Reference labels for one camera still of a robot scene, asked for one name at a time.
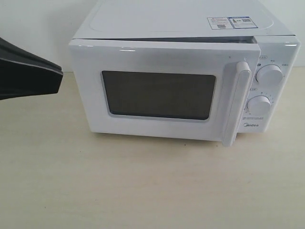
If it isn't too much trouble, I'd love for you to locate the white lower timer knob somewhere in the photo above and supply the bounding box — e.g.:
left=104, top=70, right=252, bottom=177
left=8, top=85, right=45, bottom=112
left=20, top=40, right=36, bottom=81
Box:
left=246, top=95, right=271, bottom=115

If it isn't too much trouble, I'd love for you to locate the blue white label sticker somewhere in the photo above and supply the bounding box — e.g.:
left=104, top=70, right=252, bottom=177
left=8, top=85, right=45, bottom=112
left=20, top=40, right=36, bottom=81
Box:
left=207, top=16, right=258, bottom=30

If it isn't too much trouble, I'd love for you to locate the white upper power knob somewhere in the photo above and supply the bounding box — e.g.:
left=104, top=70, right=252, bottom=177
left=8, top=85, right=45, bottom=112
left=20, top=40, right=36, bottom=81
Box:
left=255, top=64, right=284, bottom=87

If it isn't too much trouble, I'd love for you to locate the white microwave door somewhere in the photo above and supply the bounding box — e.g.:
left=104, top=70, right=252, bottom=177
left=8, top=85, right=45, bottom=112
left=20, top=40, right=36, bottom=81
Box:
left=69, top=39, right=261, bottom=146

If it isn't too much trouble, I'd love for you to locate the white microwave oven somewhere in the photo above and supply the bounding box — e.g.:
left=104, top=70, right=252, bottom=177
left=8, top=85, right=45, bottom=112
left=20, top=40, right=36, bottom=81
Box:
left=72, top=0, right=300, bottom=133

